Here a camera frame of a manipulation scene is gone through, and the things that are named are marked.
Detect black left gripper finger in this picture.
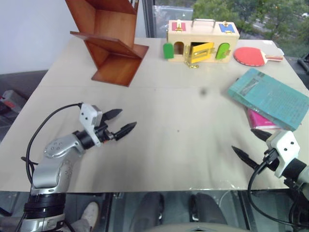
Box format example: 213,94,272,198
103,108,123,122
112,121,138,142

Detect brass keys on chain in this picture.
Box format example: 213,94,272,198
184,59,200,69

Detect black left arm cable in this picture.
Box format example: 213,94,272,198
21,103,83,188

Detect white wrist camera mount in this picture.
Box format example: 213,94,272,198
266,130,301,178
79,103,103,147

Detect red table tennis paddle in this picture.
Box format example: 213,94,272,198
233,46,284,67

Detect red and grey box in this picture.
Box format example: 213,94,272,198
0,89,25,115

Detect teal book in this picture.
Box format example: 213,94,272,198
227,68,309,132

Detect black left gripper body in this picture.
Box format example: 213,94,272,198
94,115,115,144

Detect pink book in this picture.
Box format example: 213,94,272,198
246,107,282,131

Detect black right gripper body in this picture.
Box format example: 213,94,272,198
258,147,281,173

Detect wooden lock box, coloured doors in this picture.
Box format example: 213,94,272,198
163,18,240,64

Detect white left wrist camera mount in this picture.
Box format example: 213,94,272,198
79,103,103,147

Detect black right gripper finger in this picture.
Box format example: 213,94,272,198
250,128,274,142
231,145,261,170

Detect brown wooden zigzag bookshelf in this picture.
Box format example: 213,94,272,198
64,0,150,87

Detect white shoe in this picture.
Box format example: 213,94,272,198
80,201,100,231

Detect dark window frame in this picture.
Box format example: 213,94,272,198
141,0,155,38

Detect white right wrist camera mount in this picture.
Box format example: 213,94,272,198
266,130,301,178

